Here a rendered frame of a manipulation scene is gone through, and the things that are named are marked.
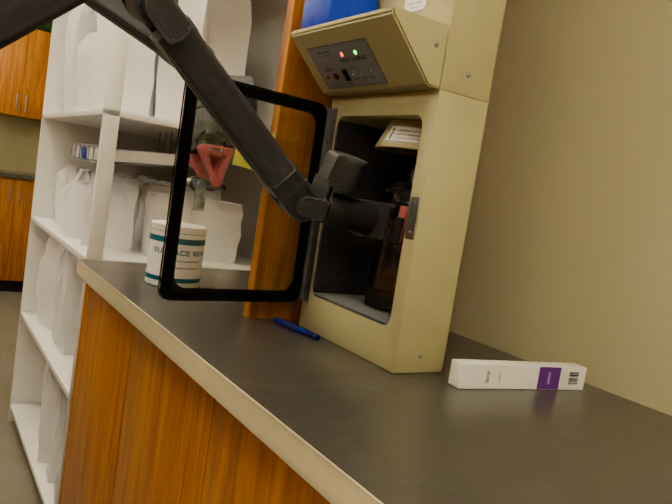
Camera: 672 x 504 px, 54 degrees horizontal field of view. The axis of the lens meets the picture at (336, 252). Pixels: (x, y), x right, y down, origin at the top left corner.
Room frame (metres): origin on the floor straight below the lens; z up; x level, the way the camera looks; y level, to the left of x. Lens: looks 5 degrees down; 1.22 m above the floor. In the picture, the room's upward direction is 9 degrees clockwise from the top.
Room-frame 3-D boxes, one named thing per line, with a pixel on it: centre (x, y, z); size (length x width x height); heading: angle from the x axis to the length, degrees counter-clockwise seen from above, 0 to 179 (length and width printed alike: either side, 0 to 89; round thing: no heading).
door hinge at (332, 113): (1.32, 0.05, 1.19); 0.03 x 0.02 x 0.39; 34
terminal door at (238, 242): (1.22, 0.18, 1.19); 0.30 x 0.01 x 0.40; 130
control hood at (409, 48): (1.17, 0.01, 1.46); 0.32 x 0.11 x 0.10; 34
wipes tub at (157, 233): (1.58, 0.39, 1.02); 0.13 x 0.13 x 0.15
